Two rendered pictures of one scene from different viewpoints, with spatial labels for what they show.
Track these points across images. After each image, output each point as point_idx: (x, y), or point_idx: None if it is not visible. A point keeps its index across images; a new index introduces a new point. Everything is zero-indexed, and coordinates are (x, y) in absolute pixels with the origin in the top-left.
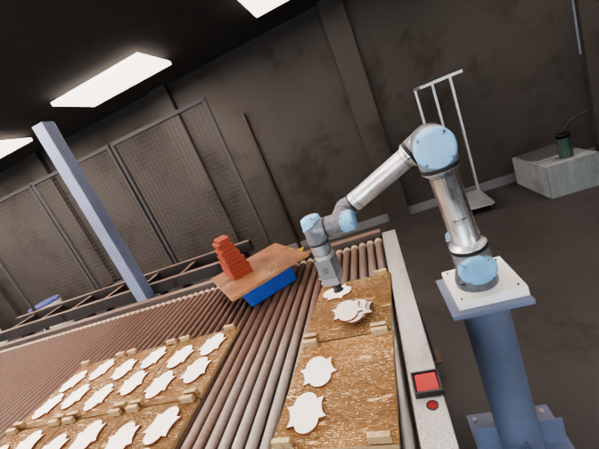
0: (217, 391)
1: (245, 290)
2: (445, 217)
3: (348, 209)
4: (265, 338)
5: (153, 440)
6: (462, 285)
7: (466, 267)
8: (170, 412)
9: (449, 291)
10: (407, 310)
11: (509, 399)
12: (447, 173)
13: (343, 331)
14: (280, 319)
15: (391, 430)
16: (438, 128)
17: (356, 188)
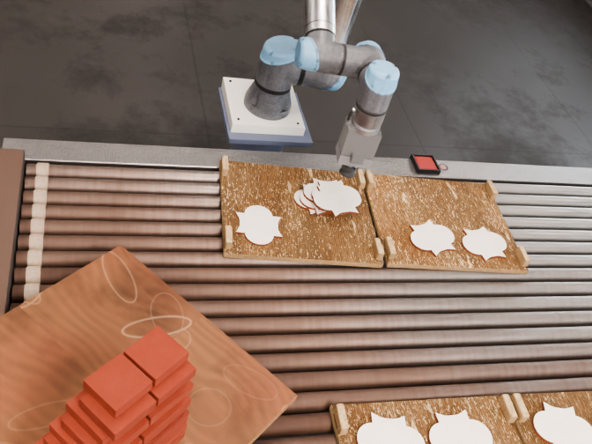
0: (477, 383)
1: (264, 367)
2: (350, 22)
3: (369, 40)
4: (362, 335)
5: (585, 422)
6: (284, 112)
7: None
8: (544, 426)
9: (262, 134)
10: (315, 161)
11: None
12: None
13: (361, 217)
14: (307, 321)
15: (478, 186)
16: None
17: (329, 12)
